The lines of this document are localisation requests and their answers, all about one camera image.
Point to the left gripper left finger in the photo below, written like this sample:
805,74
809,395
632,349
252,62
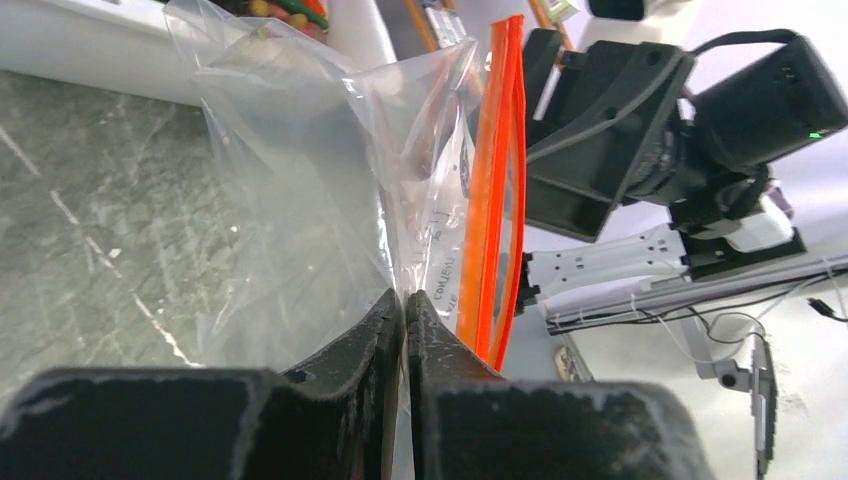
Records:
199,424

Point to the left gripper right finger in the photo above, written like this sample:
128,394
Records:
468,422

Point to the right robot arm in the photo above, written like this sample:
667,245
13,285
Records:
653,181

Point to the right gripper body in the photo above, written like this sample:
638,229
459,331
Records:
612,103

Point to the white plastic food bin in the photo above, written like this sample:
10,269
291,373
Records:
122,46

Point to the clear zip top bag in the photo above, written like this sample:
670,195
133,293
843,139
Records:
384,210

